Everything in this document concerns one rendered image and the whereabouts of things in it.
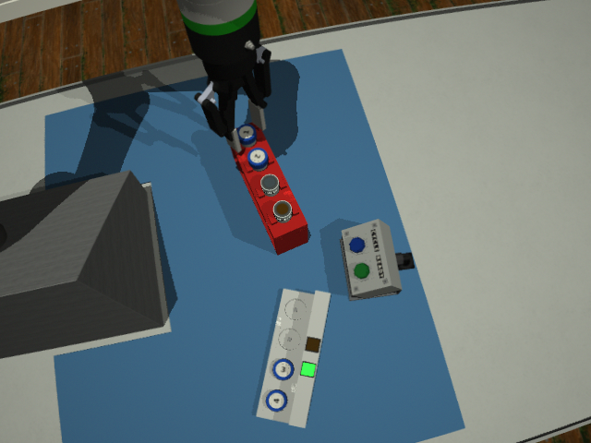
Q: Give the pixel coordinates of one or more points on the blue flat mat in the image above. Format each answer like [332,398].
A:
[382,375]

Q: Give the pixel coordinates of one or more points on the blue screw cap with number 3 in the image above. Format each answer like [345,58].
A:
[283,369]

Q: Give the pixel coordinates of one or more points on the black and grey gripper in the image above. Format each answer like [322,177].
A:
[222,121]

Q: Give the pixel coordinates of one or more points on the blue screw cap with number 1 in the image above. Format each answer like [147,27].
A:
[247,134]

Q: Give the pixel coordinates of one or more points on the white button panel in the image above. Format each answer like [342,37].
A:
[370,263]

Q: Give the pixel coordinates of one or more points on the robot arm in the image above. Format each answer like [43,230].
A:
[221,32]

